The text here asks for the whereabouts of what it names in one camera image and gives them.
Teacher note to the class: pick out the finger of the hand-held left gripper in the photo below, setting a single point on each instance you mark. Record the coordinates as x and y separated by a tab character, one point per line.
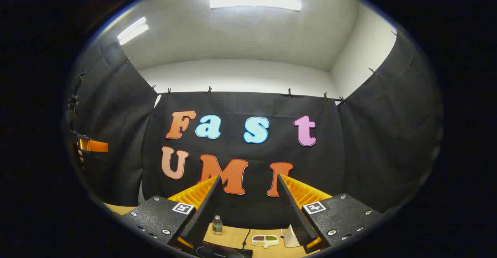
95	146

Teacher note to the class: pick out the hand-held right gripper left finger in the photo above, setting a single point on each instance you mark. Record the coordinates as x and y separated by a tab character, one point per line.
205	215

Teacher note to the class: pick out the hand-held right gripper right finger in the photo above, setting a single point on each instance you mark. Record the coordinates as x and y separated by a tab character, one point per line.
297	215

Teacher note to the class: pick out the black induction cooktop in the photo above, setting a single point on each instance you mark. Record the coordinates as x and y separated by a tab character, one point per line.
223	252

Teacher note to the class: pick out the clear plastic water bottle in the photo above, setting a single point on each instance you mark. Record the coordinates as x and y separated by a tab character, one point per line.
217	226

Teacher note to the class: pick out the white toaster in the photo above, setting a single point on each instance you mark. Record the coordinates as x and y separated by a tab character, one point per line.
290	239

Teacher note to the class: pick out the white divided dish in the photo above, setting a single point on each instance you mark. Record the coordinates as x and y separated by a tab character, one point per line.
265	240

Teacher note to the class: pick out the narrow ceiling light panel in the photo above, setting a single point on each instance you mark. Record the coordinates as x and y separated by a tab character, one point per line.
133	30

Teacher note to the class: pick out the row of backdrop clips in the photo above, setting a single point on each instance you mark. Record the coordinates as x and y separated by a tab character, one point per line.
209	90

